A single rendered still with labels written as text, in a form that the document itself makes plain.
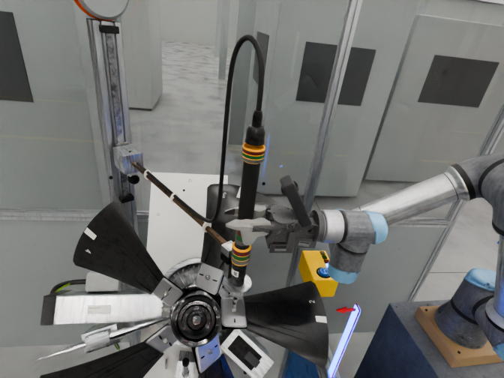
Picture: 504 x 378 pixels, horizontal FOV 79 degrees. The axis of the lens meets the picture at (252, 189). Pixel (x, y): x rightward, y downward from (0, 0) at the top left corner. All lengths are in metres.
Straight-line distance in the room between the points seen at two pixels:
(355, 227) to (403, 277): 1.48
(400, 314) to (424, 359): 0.16
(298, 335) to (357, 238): 0.31
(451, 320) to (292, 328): 0.55
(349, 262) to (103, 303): 0.67
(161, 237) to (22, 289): 1.10
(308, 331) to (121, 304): 0.52
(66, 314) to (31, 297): 1.04
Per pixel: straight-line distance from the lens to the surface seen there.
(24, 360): 2.41
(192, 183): 1.08
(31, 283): 1.98
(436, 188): 0.88
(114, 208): 0.82
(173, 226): 1.07
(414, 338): 1.24
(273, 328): 0.86
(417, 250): 2.06
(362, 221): 0.72
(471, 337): 1.23
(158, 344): 0.88
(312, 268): 1.20
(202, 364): 0.86
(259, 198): 0.82
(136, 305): 0.97
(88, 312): 1.00
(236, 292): 0.76
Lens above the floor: 1.86
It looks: 29 degrees down
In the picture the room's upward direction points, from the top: 7 degrees clockwise
